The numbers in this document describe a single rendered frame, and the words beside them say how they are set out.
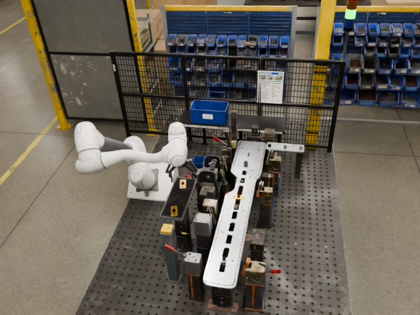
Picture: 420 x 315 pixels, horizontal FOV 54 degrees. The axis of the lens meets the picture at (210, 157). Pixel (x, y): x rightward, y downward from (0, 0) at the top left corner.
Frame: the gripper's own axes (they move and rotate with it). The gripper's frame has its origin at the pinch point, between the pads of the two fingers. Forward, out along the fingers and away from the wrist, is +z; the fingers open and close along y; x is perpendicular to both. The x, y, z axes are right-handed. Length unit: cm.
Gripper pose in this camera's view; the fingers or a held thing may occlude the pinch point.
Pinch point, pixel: (182, 179)
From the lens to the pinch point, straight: 262.0
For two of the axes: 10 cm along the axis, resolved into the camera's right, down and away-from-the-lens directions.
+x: -0.2, -6.0, 8.0
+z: 0.5, 8.0, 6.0
